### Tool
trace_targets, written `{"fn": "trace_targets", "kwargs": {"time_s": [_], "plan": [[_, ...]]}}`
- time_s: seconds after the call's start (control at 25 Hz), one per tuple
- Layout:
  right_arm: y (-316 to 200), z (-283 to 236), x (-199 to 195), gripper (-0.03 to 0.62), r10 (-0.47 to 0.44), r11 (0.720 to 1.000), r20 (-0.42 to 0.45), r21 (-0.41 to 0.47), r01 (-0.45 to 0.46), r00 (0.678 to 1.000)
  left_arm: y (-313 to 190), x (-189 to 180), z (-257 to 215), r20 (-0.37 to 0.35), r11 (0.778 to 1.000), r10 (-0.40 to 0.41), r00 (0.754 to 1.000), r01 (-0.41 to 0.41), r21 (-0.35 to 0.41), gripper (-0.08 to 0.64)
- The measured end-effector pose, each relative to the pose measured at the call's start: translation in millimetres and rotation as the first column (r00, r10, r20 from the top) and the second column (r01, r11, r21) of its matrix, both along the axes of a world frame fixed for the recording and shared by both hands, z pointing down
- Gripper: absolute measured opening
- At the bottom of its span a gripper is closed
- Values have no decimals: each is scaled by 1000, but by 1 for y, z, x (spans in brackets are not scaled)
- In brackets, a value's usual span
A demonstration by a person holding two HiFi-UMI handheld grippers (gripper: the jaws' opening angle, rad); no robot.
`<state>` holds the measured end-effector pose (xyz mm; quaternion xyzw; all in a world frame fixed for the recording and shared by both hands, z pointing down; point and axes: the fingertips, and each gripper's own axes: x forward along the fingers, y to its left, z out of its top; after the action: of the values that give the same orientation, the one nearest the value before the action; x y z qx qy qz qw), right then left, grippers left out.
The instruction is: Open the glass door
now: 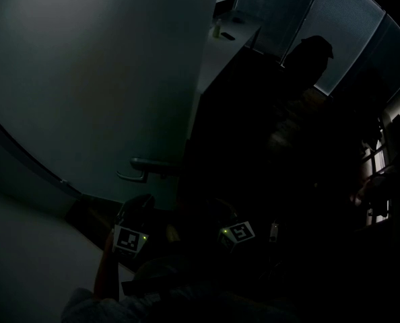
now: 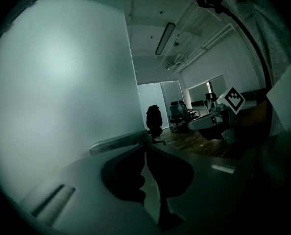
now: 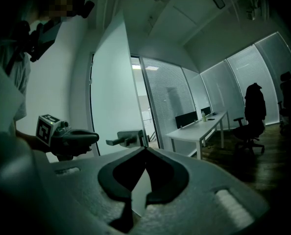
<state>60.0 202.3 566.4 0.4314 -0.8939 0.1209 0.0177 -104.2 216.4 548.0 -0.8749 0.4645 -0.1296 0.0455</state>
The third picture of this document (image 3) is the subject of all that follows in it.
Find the person's head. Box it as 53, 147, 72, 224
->
20, 0, 87, 24

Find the wide black desk divider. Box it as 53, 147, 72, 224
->
174, 111, 198, 129

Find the black mesh office chair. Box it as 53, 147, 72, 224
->
277, 71, 291, 135

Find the glass partition panel with blinds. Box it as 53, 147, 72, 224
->
142, 57, 199, 154
182, 67, 212, 115
200, 60, 237, 129
254, 32, 291, 102
227, 45, 281, 126

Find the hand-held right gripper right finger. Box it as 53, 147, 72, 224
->
135, 147, 270, 235

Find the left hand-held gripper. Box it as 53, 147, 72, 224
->
35, 114, 99, 154

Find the person's left forearm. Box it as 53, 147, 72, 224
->
15, 130, 53, 154

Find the person's grey shirt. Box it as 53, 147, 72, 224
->
0, 40, 32, 137

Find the white office desk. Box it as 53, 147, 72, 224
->
165, 110, 231, 160

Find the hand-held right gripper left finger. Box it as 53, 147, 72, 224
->
34, 147, 146, 235

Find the grey chest-worn device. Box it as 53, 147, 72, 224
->
25, 21, 63, 63

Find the dark office chair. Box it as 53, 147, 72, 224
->
244, 82, 267, 126

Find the ceiling-mounted device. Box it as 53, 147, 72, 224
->
245, 0, 268, 22

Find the black door handle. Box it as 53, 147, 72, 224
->
105, 129, 146, 148

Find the person's left hand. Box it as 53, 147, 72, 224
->
49, 144, 92, 161

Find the black head-worn camera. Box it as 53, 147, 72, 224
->
76, 0, 95, 19

